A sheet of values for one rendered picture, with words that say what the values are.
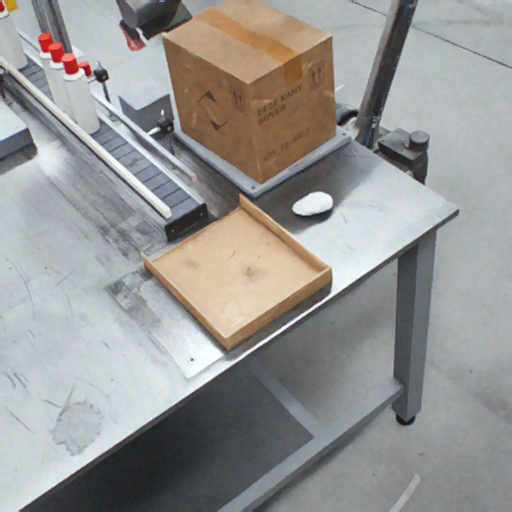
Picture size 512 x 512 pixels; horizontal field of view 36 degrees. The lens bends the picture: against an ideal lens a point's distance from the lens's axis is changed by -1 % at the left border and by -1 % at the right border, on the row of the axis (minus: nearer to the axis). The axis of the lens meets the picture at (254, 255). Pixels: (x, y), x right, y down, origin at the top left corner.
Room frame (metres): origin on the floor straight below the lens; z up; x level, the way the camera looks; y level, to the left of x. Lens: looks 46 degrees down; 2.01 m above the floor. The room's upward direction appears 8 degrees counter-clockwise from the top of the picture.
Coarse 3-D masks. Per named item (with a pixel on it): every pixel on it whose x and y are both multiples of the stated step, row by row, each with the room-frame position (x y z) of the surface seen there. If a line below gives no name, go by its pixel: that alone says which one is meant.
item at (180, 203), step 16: (0, 64) 1.99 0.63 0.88; (32, 64) 1.96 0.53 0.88; (16, 80) 1.89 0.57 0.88; (32, 80) 1.88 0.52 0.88; (32, 96) 1.82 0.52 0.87; (48, 96) 1.79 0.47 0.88; (112, 128) 1.60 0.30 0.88; (112, 144) 1.53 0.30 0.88; (128, 144) 1.53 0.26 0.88; (128, 160) 1.46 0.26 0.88; (144, 160) 1.45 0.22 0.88; (144, 176) 1.40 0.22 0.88; (160, 176) 1.39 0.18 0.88; (160, 192) 1.33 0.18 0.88; (176, 192) 1.33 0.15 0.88; (176, 208) 1.27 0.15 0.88; (192, 208) 1.27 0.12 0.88
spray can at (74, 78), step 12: (72, 60) 1.60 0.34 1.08; (72, 72) 1.59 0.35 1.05; (84, 72) 1.61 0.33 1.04; (72, 84) 1.58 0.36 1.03; (84, 84) 1.59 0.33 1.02; (72, 96) 1.59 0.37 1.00; (84, 96) 1.59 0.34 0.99; (72, 108) 1.60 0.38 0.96; (84, 108) 1.58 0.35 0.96; (84, 120) 1.58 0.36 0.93; (96, 120) 1.60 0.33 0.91; (96, 132) 1.59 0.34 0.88
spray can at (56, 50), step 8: (56, 48) 1.66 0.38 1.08; (56, 56) 1.65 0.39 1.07; (56, 64) 1.65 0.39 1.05; (56, 72) 1.65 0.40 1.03; (56, 80) 1.65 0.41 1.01; (64, 88) 1.64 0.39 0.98; (64, 96) 1.65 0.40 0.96; (64, 104) 1.65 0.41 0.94; (72, 112) 1.64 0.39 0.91; (72, 120) 1.65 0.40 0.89
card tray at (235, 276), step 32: (224, 224) 1.25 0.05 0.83; (256, 224) 1.24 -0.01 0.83; (160, 256) 1.18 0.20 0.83; (192, 256) 1.17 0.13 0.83; (224, 256) 1.15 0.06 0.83; (256, 256) 1.14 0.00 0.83; (288, 256) 1.13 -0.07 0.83; (192, 288) 1.08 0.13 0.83; (224, 288) 1.07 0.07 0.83; (256, 288) 1.05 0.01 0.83; (288, 288) 1.04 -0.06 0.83; (320, 288) 1.03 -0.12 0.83; (224, 320) 0.98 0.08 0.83; (256, 320) 0.95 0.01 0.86
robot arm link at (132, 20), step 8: (120, 0) 1.36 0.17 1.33; (128, 0) 1.34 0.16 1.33; (136, 0) 1.34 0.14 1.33; (144, 0) 1.35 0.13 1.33; (152, 0) 1.35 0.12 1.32; (120, 8) 1.36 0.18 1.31; (128, 8) 1.34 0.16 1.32; (136, 8) 1.33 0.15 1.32; (144, 8) 1.34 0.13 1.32; (152, 8) 1.34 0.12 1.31; (160, 8) 1.35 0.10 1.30; (128, 16) 1.34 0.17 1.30; (136, 16) 1.32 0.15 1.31; (144, 16) 1.33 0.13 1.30; (152, 16) 1.34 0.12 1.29; (128, 24) 1.35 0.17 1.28; (136, 24) 1.33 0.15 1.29
